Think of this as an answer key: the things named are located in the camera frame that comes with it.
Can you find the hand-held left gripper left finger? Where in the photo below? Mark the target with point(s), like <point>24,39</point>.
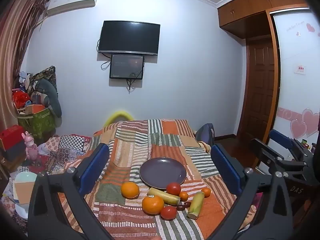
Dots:
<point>95,165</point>

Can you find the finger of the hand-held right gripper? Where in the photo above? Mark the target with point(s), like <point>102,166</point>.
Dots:
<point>265,153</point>
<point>282,138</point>

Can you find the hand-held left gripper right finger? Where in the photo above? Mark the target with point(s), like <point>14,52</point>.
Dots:
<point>225,167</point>

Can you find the small tangerine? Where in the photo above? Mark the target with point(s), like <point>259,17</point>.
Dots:
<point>183,196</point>
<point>206,192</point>

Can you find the sugarcane piece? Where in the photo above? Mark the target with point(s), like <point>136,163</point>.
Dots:
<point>162,195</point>
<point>196,205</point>

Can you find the red tomato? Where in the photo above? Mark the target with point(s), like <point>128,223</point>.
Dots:
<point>168,213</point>
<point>173,188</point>

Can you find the purple round plate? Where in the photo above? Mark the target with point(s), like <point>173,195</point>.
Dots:
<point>160,172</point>

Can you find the large orange with sticker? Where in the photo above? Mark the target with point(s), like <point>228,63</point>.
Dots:
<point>152,205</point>

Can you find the checkered cloth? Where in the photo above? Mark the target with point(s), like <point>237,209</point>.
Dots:
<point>72,142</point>

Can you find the white wardrobe door with hearts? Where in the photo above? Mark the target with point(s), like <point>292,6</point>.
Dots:
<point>297,100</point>

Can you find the striped patchwork blanket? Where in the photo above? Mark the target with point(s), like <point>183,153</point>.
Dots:
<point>135,150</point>

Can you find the floral bed sheet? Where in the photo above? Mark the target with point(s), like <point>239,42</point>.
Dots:
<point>47,147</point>

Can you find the dark red date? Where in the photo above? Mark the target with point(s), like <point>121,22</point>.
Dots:
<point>180,207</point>
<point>187,204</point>

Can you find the brown wooden door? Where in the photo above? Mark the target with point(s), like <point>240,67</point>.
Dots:
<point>260,87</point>

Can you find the yellow hoop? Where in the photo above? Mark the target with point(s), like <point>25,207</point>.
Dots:
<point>119,112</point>

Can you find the pink toy figure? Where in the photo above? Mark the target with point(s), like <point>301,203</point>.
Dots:
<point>31,150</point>

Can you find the green storage box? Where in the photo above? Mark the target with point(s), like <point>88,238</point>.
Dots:
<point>37,123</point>

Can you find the pale teal plate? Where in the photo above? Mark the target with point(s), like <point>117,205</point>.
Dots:
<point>25,177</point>

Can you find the red box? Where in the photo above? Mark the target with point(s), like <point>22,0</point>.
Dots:
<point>11,136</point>

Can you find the red bag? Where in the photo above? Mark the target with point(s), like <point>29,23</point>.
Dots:
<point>21,98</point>

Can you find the dark floral cushion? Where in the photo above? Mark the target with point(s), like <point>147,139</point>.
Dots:
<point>47,73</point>

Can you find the wooden overhead cabinet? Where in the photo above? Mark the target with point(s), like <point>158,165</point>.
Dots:
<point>250,7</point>

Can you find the striped brown curtain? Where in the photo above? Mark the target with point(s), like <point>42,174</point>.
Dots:
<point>15,55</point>

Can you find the white air conditioner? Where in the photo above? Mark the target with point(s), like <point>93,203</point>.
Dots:
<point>72,1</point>

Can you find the small black wall monitor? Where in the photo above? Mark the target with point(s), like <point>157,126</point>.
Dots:
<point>126,66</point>

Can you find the black wall television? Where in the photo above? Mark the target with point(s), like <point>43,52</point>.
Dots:
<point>128,37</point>

